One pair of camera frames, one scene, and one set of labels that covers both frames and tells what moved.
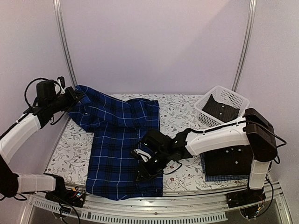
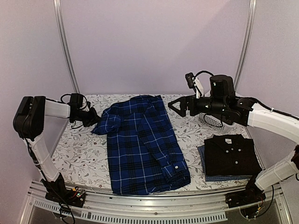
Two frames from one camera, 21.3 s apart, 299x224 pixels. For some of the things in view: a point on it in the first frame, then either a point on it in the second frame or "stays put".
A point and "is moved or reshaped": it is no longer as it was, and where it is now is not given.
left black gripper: [74, 99] -> [94, 119]
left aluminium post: [65, 42] stays put
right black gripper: [145, 171] -> [184, 100]
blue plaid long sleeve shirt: [119, 126] is moved or reshaped
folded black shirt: [233, 161] stays put
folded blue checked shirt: [213, 178] stays put
